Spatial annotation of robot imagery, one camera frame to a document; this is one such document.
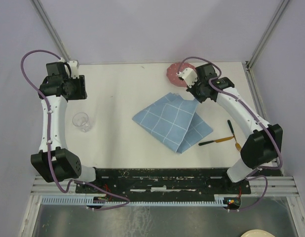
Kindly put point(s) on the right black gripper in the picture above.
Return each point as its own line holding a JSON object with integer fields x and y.
{"x": 191, "y": 90}

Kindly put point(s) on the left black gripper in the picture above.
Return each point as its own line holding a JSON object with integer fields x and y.
{"x": 81, "y": 94}

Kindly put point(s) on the clear plastic cup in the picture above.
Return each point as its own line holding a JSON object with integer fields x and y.
{"x": 82, "y": 122}

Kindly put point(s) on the blue checked cloth placemat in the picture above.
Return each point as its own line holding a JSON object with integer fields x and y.
{"x": 173, "y": 121}

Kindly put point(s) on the green handled gold fork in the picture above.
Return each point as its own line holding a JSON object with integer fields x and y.
{"x": 237, "y": 145}

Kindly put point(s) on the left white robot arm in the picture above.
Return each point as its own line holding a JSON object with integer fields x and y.
{"x": 53, "y": 160}

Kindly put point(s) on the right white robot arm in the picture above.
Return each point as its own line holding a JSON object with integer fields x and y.
{"x": 263, "y": 140}

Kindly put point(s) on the pink dotted plate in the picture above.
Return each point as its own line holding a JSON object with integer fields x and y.
{"x": 172, "y": 76}

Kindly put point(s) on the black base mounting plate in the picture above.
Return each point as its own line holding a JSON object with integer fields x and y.
{"x": 153, "y": 184}

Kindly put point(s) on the cream plate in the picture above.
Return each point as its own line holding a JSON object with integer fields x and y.
{"x": 257, "y": 233}

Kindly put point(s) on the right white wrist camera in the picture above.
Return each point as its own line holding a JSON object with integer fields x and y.
{"x": 189, "y": 76}

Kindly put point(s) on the right aluminium frame post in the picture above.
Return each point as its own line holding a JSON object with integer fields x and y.
{"x": 275, "y": 19}

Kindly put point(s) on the aluminium frame post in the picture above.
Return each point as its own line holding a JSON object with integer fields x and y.
{"x": 275, "y": 19}
{"x": 42, "y": 13}

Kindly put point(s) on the green handled gold knife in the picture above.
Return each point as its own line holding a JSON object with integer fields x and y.
{"x": 215, "y": 141}

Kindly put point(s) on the left aluminium frame post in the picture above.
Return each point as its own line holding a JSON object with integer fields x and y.
{"x": 42, "y": 13}

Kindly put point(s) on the light blue cable duct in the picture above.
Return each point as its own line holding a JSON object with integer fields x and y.
{"x": 97, "y": 200}

